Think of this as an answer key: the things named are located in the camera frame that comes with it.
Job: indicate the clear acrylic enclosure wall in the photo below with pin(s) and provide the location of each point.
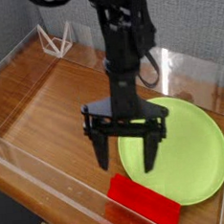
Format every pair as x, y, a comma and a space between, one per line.
46, 162

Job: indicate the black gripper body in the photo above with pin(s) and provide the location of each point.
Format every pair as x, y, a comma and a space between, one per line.
124, 113

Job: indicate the red rectangular block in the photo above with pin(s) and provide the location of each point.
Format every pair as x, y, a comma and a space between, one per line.
143, 201

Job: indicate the black box under table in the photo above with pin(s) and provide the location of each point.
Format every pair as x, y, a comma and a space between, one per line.
11, 212

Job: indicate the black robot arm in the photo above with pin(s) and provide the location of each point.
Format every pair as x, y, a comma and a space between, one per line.
129, 35

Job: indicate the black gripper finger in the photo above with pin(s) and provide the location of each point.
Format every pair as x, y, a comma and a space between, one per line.
151, 142
100, 145

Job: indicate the clear acrylic corner bracket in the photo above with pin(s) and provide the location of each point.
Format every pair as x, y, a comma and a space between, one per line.
54, 46

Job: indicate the green round plate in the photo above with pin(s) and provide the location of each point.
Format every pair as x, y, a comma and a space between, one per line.
189, 165

